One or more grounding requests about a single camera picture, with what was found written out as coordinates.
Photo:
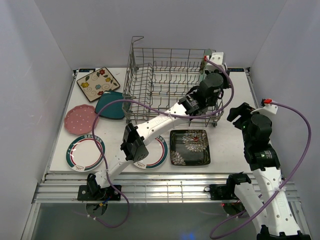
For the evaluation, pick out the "black floral square plate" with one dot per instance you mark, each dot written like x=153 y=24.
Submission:
x=189 y=148

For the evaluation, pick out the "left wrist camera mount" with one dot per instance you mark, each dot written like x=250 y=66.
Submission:
x=218 y=59

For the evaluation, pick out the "left black table label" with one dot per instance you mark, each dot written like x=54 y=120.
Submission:
x=86 y=70

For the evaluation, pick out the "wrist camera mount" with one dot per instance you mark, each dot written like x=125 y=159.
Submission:
x=267 y=108
x=218 y=59

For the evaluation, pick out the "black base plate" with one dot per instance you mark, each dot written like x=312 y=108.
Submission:
x=84 y=194
x=221 y=192

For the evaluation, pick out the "pink dotted scalloped plate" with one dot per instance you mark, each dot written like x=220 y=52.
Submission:
x=79 y=120

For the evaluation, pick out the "cream floral square plate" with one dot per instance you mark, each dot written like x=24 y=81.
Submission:
x=94 y=84

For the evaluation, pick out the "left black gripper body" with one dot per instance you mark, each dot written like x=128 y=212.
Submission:
x=225 y=84

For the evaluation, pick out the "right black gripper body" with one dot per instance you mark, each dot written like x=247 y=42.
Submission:
x=244 y=119

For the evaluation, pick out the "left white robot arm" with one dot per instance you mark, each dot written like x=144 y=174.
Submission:
x=194 y=105

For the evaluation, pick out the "round plate teal red rim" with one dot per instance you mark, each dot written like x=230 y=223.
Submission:
x=158 y=151

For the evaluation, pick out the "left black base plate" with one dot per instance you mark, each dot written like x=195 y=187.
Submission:
x=84 y=194

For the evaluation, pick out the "left round plate teal rim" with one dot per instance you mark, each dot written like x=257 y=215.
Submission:
x=82 y=155

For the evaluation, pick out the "right black table label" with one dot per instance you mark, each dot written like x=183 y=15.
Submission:
x=236 y=69

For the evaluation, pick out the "grey wire dish rack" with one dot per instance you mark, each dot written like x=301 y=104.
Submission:
x=156 y=78

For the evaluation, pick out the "pale green plate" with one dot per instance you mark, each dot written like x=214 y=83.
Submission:
x=207 y=52

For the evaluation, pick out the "teal square plate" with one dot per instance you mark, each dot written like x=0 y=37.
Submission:
x=113 y=111

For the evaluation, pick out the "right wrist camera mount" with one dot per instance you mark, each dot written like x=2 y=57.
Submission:
x=267 y=108

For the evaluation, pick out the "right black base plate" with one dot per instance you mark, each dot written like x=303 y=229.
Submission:
x=221 y=192

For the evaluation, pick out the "black table label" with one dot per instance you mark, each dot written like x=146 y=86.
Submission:
x=236 y=69
x=86 y=70

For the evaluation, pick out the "aluminium rail frame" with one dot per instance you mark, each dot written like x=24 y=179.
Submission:
x=165 y=184

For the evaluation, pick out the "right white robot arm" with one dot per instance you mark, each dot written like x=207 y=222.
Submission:
x=271 y=213

